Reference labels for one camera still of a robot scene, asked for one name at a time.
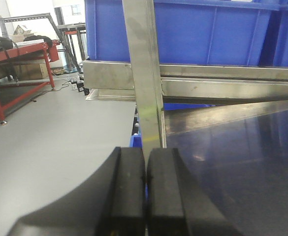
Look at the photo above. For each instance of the blue plastic bin left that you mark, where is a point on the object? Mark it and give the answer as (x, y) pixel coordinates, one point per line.
(204, 32)

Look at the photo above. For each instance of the blue plastic bin middle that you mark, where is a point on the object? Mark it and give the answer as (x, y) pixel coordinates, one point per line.
(275, 48)

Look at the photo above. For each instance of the stainless steel shelf frame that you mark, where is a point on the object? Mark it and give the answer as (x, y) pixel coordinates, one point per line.
(175, 98)

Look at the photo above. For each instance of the blue bin lower shelf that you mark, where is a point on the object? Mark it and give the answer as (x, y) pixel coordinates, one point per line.
(135, 141)

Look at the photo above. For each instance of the cardboard box under workbench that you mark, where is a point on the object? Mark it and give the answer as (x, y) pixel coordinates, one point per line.
(33, 71)

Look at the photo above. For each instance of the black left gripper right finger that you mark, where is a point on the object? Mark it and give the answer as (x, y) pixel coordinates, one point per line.
(177, 205)

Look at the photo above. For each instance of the blue plastic bin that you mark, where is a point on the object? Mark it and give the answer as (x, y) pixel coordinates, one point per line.
(275, 48)
(204, 32)

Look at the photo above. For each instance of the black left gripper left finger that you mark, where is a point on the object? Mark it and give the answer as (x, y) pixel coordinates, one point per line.
(111, 202)

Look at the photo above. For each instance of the grey slotted metal rack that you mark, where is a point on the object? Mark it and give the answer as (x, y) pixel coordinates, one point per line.
(44, 24)

